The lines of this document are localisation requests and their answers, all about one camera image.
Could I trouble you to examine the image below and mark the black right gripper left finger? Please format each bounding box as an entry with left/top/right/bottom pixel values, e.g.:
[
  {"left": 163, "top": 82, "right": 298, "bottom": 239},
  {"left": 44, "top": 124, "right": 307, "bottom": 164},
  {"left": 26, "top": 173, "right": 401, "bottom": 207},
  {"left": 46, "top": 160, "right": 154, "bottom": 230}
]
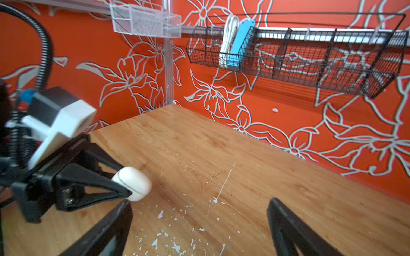
[{"left": 61, "top": 199, "right": 133, "bottom": 256}]

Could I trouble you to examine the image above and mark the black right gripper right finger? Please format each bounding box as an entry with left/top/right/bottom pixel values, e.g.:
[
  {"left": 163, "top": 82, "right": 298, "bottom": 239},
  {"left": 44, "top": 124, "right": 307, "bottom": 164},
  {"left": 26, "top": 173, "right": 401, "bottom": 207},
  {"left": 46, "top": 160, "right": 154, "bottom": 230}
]
[{"left": 266, "top": 198, "right": 341, "bottom": 256}]

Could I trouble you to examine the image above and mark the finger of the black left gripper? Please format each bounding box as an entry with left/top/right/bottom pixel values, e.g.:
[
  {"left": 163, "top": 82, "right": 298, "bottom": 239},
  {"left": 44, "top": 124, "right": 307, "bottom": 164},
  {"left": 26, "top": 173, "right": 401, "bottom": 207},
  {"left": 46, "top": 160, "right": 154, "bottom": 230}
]
[
  {"left": 80, "top": 148, "right": 124, "bottom": 173},
  {"left": 54, "top": 163, "right": 131, "bottom": 211}
]

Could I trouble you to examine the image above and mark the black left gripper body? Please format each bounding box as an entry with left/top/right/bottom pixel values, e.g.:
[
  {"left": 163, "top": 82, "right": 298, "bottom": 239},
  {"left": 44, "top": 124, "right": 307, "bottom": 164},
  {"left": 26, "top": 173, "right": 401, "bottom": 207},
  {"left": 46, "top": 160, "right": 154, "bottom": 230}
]
[{"left": 1, "top": 133, "right": 91, "bottom": 224}]

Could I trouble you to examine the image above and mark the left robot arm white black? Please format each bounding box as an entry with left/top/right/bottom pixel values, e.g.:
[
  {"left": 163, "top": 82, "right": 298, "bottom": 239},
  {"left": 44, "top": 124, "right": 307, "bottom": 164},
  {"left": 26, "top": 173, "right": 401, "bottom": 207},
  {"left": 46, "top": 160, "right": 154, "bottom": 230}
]
[{"left": 1, "top": 4, "right": 132, "bottom": 223}]

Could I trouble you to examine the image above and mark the blue flat box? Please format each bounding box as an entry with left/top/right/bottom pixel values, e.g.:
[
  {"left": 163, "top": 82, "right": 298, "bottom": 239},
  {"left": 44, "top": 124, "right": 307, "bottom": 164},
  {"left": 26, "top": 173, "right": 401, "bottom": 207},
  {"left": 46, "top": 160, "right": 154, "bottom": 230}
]
[{"left": 226, "top": 20, "right": 255, "bottom": 69}]

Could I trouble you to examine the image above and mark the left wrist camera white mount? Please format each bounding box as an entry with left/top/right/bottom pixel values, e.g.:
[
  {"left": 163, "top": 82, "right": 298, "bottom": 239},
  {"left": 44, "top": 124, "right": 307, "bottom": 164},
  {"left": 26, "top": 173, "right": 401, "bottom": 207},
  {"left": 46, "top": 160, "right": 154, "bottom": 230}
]
[{"left": 20, "top": 86, "right": 97, "bottom": 169}]

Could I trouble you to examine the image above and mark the clear plastic wall bin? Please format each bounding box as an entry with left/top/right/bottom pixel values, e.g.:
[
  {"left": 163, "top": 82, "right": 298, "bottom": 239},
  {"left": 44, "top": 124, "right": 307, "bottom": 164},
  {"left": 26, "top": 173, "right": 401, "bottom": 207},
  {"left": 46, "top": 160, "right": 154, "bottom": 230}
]
[{"left": 110, "top": 3, "right": 182, "bottom": 38}]

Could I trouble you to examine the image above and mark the white coiled cable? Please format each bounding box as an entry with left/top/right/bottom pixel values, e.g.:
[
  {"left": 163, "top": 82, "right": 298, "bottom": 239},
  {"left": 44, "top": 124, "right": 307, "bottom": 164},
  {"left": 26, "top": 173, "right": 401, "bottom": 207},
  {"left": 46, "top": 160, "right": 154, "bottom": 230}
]
[{"left": 218, "top": 14, "right": 240, "bottom": 69}]

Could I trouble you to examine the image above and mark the black wire wall basket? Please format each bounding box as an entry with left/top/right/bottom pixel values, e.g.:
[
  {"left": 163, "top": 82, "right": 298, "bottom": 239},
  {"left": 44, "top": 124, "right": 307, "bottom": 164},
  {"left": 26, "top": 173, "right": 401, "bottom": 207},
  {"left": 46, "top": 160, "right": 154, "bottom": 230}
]
[{"left": 182, "top": 12, "right": 410, "bottom": 98}]

